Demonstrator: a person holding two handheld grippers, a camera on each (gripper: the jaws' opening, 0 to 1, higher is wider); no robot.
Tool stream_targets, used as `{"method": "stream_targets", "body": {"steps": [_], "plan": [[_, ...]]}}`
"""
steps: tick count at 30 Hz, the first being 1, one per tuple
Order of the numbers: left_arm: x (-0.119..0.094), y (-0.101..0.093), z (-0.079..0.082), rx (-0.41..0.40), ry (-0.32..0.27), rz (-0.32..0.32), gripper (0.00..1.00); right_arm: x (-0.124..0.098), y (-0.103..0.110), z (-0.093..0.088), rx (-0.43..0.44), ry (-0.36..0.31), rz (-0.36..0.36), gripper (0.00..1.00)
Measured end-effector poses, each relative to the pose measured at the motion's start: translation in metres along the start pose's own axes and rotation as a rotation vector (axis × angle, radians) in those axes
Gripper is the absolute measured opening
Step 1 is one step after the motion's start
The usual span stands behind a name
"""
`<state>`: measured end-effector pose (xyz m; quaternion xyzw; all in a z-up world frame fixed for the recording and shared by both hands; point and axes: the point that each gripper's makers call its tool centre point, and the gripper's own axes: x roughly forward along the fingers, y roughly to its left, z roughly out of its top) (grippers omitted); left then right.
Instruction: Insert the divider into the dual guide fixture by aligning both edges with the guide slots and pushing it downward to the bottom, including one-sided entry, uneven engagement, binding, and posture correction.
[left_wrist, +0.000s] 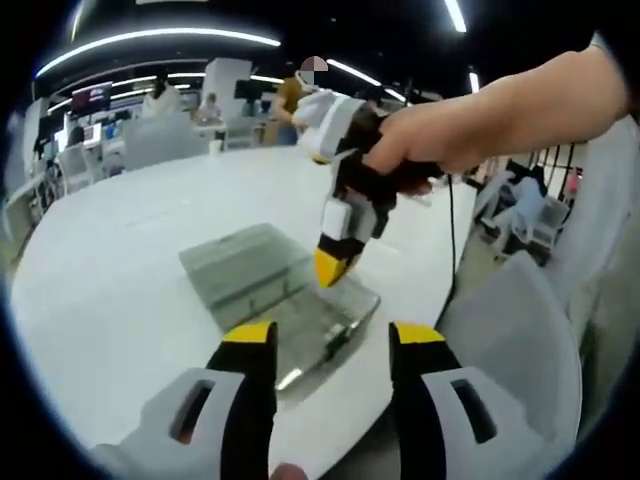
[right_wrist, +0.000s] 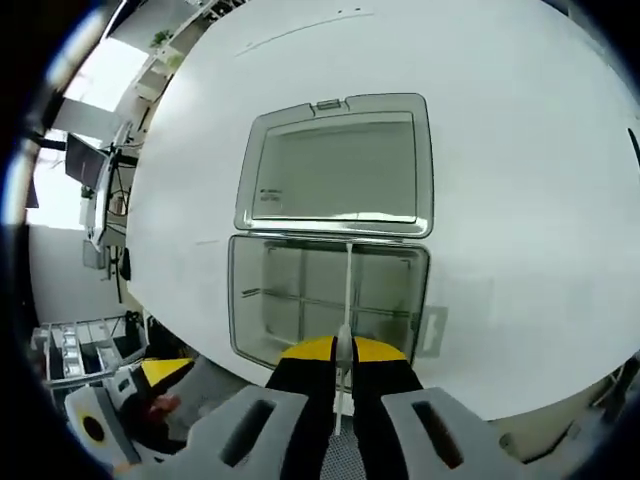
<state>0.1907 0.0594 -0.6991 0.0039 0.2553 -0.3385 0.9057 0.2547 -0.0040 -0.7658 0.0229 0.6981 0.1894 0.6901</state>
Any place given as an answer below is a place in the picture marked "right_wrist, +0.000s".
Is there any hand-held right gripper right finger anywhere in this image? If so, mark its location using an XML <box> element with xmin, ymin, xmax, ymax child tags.
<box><xmin>349</xmin><ymin>335</ymin><xmax>501</xmax><ymax>480</ymax></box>

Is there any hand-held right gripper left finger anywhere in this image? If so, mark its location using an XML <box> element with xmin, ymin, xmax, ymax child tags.
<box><xmin>187</xmin><ymin>335</ymin><xmax>337</xmax><ymax>480</ymax></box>

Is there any clear plastic divider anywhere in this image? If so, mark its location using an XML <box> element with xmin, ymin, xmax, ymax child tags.
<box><xmin>333</xmin><ymin>242</ymin><xmax>362</xmax><ymax>437</ymax></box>

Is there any clear plastic compartment box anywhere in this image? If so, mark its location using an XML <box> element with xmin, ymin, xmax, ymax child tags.
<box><xmin>227</xmin><ymin>92</ymin><xmax>450</xmax><ymax>367</ymax></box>

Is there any person's left hand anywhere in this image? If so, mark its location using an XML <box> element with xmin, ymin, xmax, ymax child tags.
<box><xmin>148</xmin><ymin>393</ymin><xmax>182</xmax><ymax>417</ymax></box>

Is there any metal shelf rack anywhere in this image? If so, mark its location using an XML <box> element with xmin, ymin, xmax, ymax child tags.
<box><xmin>30</xmin><ymin>319</ymin><xmax>150</xmax><ymax>389</ymax></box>

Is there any black monitor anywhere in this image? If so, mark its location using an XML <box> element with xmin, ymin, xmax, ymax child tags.
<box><xmin>64</xmin><ymin>132</ymin><xmax>110</xmax><ymax>190</ymax></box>

